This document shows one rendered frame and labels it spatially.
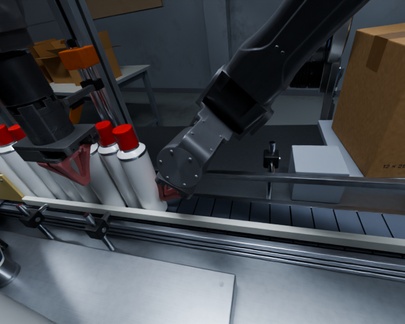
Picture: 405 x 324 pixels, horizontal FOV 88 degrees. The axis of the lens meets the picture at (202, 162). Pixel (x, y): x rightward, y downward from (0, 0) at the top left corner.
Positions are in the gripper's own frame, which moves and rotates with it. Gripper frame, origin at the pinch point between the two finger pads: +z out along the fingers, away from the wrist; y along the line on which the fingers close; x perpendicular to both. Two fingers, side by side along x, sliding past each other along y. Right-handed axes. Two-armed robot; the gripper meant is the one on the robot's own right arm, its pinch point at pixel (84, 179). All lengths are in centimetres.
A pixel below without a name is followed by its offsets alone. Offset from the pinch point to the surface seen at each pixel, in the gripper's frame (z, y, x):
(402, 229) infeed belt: 13, 52, 7
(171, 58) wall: 48, -125, 327
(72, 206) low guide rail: 10.4, -10.7, 1.3
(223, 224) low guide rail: 9.9, 23.3, 1.6
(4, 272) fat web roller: 11.1, -13.3, -13.3
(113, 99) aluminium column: -6.6, -3.9, 19.3
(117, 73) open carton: 22, -106, 157
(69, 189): 7.7, -12.0, 3.6
